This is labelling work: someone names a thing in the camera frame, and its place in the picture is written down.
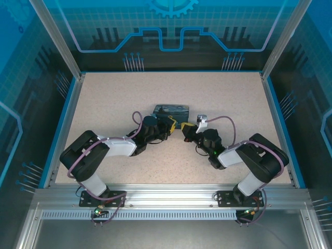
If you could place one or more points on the starry night painted tin box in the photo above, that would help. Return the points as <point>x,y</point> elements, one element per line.
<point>171,110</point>

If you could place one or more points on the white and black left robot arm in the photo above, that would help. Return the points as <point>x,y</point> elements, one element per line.
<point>119,147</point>

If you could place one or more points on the small connector with LED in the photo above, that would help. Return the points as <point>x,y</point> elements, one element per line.
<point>99,210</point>
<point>250,211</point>

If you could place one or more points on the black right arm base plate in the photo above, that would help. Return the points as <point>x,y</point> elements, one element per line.
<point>225,198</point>

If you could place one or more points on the aluminium mounting rail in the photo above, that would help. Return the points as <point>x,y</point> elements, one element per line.
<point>171,194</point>

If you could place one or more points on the aluminium side frame rail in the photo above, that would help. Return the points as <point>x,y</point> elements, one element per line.
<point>278,124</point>
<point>67,124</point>

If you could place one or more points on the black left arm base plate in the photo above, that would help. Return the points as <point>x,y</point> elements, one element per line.
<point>114,198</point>

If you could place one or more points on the aluminium frame post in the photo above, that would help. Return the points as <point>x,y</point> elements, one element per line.
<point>59,41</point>
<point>282,39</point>

